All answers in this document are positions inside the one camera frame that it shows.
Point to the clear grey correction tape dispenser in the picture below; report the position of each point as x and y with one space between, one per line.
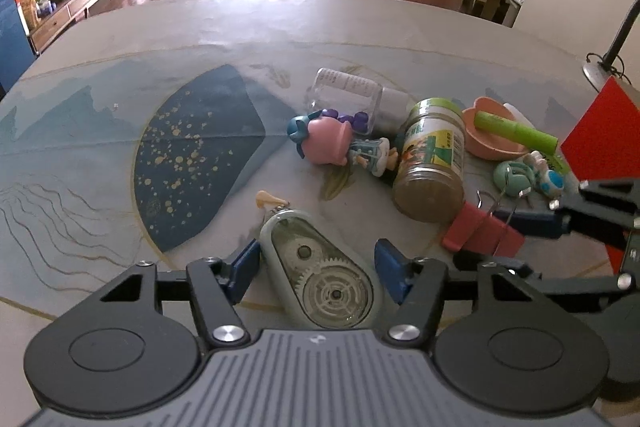
320 277

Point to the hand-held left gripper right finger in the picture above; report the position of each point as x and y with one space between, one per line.
391 271

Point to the grey desk lamp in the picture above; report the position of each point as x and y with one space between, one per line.
617 42

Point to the small white blue figure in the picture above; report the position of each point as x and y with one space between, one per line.
545 174

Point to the pink binder clip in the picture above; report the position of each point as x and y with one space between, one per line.
477 232

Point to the blue screen panel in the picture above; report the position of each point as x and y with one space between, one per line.
11 32

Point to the red cardboard box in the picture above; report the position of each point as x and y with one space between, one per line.
602 142

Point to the clear plastic bottle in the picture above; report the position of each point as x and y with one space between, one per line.
350 94

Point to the green marker pen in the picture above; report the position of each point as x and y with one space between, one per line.
515 132

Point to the teal round toy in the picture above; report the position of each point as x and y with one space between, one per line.
512 177

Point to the white glue pen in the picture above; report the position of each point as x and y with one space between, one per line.
520 116

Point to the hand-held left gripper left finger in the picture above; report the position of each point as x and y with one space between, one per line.
241 268

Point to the pink haired doll figure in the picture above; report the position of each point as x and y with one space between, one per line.
332 144

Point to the pink heart-shaped bowl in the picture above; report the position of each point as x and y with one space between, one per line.
487 142

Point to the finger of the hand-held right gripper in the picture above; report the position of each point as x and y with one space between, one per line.
537 224
575 287

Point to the green lidded spice jar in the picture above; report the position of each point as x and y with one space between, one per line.
434 162

